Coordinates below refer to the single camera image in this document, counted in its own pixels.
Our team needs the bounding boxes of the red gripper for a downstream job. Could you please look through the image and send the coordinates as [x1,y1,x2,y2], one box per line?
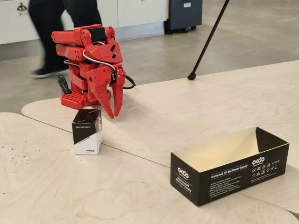
[85,66,127,119]

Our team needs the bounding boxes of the small black white box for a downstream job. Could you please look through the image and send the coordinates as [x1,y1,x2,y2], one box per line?
[71,108,104,155]

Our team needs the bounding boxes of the long open black box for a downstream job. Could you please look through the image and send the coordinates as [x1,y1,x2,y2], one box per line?
[170,126,290,207]

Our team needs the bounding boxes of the black table clamp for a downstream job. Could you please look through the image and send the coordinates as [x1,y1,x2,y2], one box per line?
[57,74,72,95]

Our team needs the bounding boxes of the plain white cabinet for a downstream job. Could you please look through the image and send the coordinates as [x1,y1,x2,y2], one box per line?
[62,0,169,42]

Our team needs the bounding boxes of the person in dark trousers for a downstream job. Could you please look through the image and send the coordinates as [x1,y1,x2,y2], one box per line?
[28,0,103,79]

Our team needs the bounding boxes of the black tripod leg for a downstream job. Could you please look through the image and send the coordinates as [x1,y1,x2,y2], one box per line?
[187,0,231,81]

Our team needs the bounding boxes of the dark grey wheeled cabinet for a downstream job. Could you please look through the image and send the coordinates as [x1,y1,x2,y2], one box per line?
[164,0,203,35]

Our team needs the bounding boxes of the black cable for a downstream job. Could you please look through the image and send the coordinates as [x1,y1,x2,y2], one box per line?
[123,76,136,90]

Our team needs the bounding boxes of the white servo wire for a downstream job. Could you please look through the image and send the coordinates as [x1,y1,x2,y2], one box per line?
[64,59,81,67]
[82,48,117,71]

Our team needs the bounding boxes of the white cabinet with brass handle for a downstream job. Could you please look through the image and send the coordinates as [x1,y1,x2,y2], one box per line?
[0,0,41,45]

